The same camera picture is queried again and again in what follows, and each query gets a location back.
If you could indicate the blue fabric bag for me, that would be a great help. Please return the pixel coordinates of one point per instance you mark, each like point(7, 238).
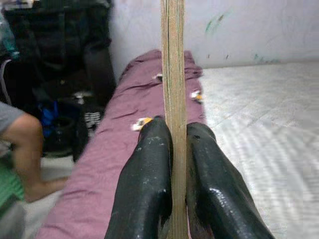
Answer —
point(48, 117)

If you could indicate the black bag with white lettering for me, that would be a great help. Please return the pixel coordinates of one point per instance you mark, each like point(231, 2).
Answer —
point(92, 119)

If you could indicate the purple blanket with cartoon print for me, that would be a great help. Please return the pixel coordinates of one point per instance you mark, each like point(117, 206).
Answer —
point(104, 149)

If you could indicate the seated person in grey shorts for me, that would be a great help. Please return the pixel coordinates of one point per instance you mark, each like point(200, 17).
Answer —
point(25, 149)

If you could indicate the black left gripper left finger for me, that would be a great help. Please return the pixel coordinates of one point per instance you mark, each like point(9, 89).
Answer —
point(147, 179)

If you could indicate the blue book with yellow border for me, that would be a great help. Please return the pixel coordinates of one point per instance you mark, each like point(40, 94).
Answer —
point(174, 74)

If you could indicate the grey quilted mattress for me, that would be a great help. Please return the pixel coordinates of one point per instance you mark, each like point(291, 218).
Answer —
point(261, 137)

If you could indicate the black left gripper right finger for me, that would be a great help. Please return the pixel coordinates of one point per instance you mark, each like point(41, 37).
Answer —
point(219, 186)

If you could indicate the green plastic stool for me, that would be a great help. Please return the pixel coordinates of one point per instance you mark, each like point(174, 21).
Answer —
point(10, 184)

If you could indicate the black luggage pile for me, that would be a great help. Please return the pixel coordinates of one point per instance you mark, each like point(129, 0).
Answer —
point(62, 37)

